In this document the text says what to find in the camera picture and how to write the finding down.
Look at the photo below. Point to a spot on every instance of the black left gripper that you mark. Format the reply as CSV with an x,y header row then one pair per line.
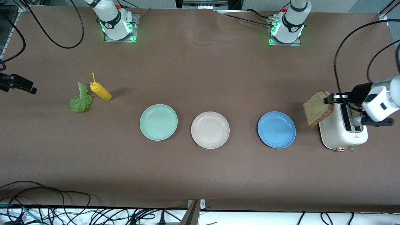
x,y
358,91

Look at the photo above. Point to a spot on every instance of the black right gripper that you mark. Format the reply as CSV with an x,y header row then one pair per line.
x,y
15,82

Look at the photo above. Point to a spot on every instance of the brown bread slice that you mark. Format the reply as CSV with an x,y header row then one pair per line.
x,y
315,109
356,112

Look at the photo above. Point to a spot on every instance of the green lettuce leaf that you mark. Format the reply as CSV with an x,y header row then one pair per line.
x,y
80,104

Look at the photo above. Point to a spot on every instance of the beige plate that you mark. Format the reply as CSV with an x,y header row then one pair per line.
x,y
210,130

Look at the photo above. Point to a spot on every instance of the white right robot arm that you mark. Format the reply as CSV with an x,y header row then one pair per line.
x,y
112,18

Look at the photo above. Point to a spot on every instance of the blue plate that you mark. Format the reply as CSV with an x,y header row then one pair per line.
x,y
276,129

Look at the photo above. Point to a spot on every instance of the mint green plate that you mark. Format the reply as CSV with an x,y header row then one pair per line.
x,y
158,122

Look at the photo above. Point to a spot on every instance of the white two-slot toaster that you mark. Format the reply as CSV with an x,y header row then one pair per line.
x,y
331,131

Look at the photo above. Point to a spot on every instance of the yellow mustard squeeze bottle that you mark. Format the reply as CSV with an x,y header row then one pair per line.
x,y
101,91

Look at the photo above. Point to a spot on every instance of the black and silver control box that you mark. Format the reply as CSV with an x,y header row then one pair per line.
x,y
204,4

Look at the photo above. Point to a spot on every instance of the dark metal profile bar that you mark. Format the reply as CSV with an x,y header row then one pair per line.
x,y
191,215

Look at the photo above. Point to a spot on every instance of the black power plug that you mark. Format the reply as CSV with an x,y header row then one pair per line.
x,y
162,218

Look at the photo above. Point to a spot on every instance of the grey metal base plate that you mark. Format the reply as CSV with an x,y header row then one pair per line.
x,y
136,25
297,44

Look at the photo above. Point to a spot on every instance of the small metal bracket plate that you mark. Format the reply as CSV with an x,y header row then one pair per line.
x,y
202,204

